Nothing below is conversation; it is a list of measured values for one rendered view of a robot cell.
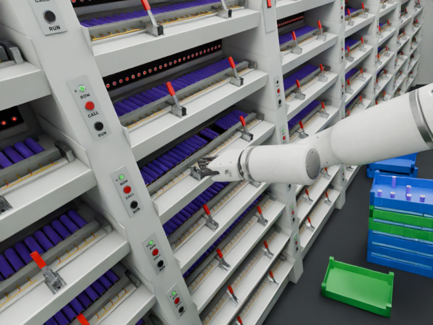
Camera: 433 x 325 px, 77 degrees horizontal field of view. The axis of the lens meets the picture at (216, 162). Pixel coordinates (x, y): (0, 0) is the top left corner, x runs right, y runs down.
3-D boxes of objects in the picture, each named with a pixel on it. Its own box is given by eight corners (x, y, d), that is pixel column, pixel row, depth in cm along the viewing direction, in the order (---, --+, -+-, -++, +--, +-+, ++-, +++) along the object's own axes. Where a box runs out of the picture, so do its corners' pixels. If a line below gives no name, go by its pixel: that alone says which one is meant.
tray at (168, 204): (273, 133, 110) (278, 113, 104) (160, 227, 73) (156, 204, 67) (233, 115, 119) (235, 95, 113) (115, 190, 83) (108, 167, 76)
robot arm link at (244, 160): (254, 189, 62) (243, 189, 64) (273, 170, 67) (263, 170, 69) (242, 157, 59) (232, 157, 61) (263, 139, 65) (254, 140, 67)
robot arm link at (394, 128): (432, 87, 48) (288, 142, 70) (412, 88, 37) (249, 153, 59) (450, 135, 47) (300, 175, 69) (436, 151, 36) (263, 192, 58)
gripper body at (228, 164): (245, 188, 63) (211, 185, 71) (267, 167, 69) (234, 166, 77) (234, 160, 60) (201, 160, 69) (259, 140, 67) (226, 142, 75)
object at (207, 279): (283, 211, 129) (290, 190, 120) (196, 316, 92) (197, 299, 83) (248, 189, 138) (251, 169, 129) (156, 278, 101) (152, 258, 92)
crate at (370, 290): (392, 282, 139) (394, 272, 136) (390, 318, 125) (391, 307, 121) (330, 265, 156) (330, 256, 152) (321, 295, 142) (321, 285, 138)
